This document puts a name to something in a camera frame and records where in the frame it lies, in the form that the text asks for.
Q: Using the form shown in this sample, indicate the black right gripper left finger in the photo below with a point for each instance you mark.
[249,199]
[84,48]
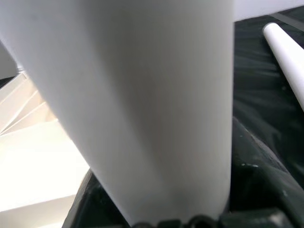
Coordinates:
[95,204]

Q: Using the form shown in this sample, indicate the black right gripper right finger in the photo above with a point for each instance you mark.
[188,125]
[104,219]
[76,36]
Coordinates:
[261,180]

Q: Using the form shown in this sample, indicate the white plastic table top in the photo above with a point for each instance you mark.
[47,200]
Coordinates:
[35,154]

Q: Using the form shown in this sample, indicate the white plastic table leg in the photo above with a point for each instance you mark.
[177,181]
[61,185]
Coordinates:
[285,52]
[130,95]

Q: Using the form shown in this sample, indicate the black table cloth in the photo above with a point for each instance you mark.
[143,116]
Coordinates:
[261,95]

